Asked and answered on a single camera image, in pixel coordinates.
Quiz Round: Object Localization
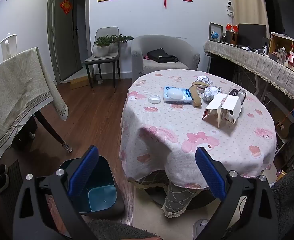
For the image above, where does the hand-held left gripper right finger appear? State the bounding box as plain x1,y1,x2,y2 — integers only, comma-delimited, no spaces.
195,146,280,240

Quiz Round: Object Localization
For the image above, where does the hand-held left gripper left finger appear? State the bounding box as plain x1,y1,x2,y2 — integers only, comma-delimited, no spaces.
13,145,100,240

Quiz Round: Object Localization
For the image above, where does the dark blue trash bin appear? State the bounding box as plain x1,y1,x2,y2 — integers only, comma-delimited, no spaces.
59,155,125,217

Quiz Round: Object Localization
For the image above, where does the black packet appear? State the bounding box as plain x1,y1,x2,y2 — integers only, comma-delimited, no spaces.
229,88,247,104

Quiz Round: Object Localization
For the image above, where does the brown cardboard strip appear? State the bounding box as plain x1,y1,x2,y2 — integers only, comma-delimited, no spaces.
189,81,203,108

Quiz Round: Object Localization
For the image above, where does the white paper ball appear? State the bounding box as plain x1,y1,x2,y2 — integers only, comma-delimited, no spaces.
203,86,222,102
196,75,213,85

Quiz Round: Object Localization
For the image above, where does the blue wet wipe packet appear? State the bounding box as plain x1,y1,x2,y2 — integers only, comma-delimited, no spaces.
163,85,194,104

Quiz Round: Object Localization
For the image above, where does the beige lattice under cloth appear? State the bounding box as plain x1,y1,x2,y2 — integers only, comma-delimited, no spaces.
128,170,212,218

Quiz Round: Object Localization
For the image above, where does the grey slipper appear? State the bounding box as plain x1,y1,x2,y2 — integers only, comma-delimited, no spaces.
192,219,210,240

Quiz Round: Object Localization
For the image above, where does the pink printed tablecloth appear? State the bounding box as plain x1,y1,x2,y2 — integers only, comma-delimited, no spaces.
119,69,277,189

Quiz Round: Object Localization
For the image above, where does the dark wooden table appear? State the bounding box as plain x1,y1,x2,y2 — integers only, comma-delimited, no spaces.
34,110,73,153

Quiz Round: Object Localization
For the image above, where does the black floor mat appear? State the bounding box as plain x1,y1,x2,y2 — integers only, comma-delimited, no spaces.
2,160,23,218

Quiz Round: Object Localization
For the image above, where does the open cardboard box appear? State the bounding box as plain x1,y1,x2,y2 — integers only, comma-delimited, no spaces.
270,32,294,64

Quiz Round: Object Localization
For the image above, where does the beige fringed desk cloth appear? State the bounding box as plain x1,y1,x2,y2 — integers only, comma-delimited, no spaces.
203,40,294,110

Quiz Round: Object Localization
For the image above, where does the flat cardboard piece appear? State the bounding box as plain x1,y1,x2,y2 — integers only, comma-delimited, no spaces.
69,77,91,90

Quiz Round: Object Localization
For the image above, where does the black monitor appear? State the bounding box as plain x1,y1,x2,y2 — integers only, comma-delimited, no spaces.
238,23,267,47

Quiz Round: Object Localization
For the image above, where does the brown wooden box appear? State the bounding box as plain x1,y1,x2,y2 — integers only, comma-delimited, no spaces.
225,31,237,43

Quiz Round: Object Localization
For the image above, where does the beige tablecloth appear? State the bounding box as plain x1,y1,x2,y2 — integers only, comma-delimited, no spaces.
0,47,69,188

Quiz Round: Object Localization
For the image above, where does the grey chair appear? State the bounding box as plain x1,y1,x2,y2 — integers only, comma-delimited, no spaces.
84,27,121,93

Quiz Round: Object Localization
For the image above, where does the framed picture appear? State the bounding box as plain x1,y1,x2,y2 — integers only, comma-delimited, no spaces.
209,22,223,42

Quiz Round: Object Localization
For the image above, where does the potted plant white pot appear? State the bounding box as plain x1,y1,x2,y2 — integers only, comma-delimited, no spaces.
92,35,112,57
109,34,134,53

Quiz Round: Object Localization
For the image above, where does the grey armchair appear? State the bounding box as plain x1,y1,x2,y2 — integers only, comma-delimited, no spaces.
130,35,201,83

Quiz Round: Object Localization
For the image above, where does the beige curtain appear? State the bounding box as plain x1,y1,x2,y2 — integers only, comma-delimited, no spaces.
228,0,270,33

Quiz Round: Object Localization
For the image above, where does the grey door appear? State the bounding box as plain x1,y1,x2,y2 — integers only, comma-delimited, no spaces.
48,0,83,83

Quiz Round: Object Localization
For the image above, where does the black bag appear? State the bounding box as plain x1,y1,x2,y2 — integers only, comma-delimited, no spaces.
146,47,179,63

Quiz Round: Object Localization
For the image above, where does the white kettle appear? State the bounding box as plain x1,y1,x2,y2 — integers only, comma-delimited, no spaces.
0,33,18,62

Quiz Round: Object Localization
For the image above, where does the red door decoration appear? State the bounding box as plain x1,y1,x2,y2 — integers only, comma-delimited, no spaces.
59,0,72,15

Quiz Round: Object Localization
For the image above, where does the white security camera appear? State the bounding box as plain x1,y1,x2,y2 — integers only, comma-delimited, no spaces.
226,0,235,18

